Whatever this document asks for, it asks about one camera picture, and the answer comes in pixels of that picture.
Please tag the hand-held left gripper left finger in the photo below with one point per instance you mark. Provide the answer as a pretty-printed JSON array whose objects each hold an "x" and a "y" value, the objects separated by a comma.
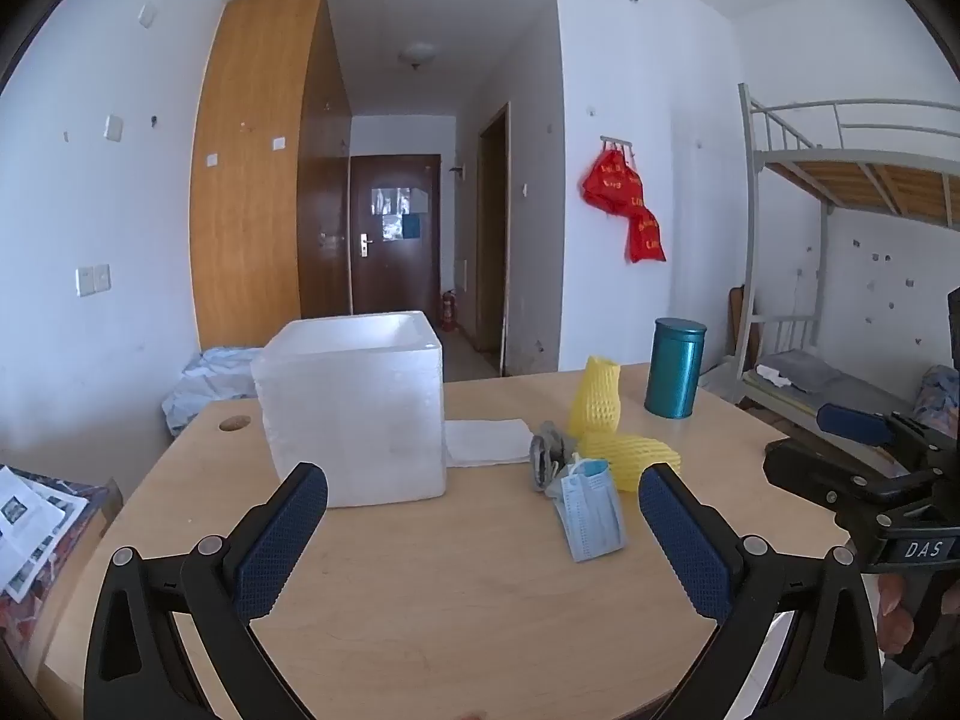
[{"x": 281, "y": 540}]

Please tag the printed paper leaflets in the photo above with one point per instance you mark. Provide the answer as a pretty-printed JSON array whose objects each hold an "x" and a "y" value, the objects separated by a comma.
[{"x": 26, "y": 525}]

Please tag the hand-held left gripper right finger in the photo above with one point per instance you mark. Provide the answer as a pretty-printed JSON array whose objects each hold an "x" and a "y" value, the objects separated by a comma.
[{"x": 686, "y": 540}]

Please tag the metal wall hook rack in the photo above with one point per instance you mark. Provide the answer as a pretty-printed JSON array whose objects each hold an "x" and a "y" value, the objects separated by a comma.
[{"x": 616, "y": 141}]

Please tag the red plastic bag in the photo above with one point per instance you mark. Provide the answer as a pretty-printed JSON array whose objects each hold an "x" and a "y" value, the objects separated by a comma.
[
  {"x": 611, "y": 184},
  {"x": 646, "y": 236}
]

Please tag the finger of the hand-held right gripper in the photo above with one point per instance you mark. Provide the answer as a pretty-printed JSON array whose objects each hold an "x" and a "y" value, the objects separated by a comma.
[
  {"x": 817, "y": 469},
  {"x": 855, "y": 424}
]

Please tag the person's right hand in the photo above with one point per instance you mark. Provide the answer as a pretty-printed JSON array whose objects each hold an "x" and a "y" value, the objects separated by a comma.
[{"x": 894, "y": 607}]

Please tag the dark brown entrance door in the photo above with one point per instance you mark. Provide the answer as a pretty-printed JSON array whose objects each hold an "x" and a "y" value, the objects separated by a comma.
[{"x": 390, "y": 277}]

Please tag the round ceiling lamp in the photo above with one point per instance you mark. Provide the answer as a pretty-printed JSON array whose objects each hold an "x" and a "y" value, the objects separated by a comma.
[{"x": 418, "y": 55}]

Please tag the light blue bedding bundle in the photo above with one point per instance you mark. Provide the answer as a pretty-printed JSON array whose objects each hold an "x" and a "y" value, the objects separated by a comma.
[{"x": 217, "y": 375}]

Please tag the grey cloth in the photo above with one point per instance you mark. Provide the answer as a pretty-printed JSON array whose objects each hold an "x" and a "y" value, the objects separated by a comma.
[{"x": 544, "y": 450}]

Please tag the brown side door frame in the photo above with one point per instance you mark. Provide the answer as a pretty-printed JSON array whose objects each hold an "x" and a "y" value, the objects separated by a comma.
[{"x": 495, "y": 240}]

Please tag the white foam box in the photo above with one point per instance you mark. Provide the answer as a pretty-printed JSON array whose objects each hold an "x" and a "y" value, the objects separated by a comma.
[{"x": 352, "y": 420}]

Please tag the paper notices on door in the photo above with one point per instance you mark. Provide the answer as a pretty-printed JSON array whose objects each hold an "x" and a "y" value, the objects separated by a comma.
[{"x": 397, "y": 202}]

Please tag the white metal bunk bed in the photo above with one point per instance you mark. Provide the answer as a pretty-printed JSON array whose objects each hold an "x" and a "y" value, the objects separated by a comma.
[{"x": 825, "y": 180}]

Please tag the white wall cover plate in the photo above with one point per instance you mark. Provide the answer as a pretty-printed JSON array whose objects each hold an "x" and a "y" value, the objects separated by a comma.
[{"x": 147, "y": 14}]

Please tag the white paper tissue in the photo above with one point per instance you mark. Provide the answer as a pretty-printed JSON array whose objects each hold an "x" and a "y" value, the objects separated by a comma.
[{"x": 484, "y": 442}]

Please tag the wooden wardrobe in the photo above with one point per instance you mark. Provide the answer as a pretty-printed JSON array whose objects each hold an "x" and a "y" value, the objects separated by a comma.
[{"x": 247, "y": 165}]

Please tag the single white wall switch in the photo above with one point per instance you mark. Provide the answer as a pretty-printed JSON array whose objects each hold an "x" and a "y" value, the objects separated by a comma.
[{"x": 114, "y": 127}]

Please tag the red fire extinguisher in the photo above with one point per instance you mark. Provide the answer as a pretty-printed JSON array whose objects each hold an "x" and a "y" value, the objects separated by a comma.
[{"x": 448, "y": 311}]

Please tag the blue face mask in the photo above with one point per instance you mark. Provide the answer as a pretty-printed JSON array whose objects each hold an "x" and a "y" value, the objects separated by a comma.
[{"x": 592, "y": 517}]

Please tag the teal metal canister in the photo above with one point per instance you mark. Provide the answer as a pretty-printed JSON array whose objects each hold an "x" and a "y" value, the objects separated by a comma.
[{"x": 675, "y": 375}]

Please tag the yellow foam fruit net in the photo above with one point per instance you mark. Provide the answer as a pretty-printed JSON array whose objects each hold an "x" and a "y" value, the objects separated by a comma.
[
  {"x": 637, "y": 454},
  {"x": 596, "y": 397}
]

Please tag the double white wall switch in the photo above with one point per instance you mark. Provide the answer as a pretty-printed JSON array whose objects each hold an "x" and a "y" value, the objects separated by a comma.
[{"x": 94, "y": 280}]

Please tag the brown wooden board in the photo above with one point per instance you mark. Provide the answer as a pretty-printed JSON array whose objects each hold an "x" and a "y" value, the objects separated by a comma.
[{"x": 739, "y": 322}]

